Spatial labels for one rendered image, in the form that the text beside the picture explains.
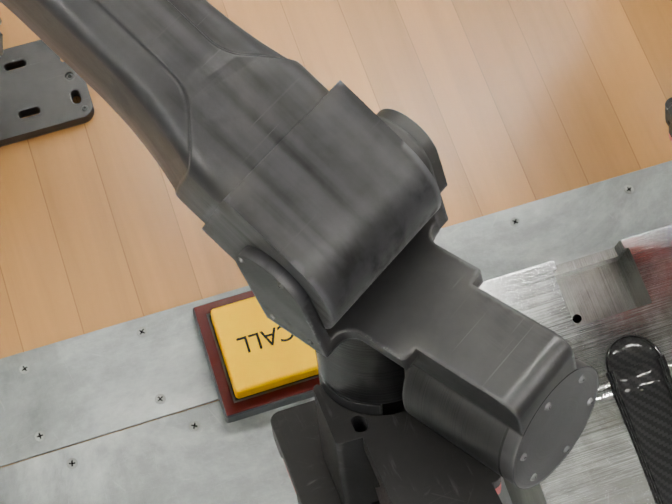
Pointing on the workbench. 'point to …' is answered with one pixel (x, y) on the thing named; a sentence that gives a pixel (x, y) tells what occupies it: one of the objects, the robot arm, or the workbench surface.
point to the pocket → (601, 285)
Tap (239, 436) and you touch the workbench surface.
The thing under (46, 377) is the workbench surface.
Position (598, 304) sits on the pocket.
